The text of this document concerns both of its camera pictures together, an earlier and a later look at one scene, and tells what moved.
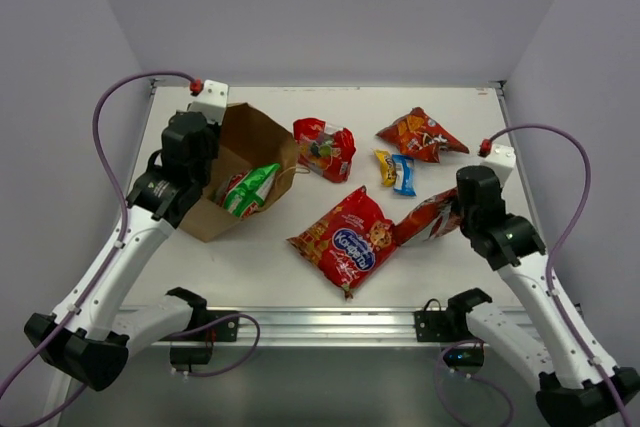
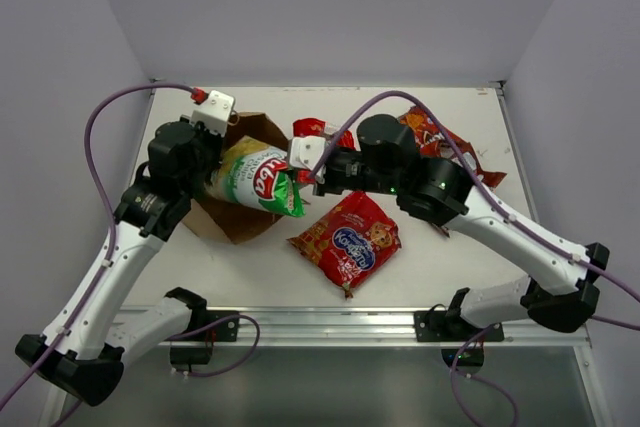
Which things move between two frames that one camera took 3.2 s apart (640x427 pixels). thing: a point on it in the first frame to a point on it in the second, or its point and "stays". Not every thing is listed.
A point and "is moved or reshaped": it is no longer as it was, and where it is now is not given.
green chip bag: [244, 193] is moved or reshaped
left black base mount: [196, 348] stays
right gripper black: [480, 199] to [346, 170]
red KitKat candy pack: [436, 215] to [432, 139]
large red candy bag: [350, 241] stays
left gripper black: [208, 136] stays
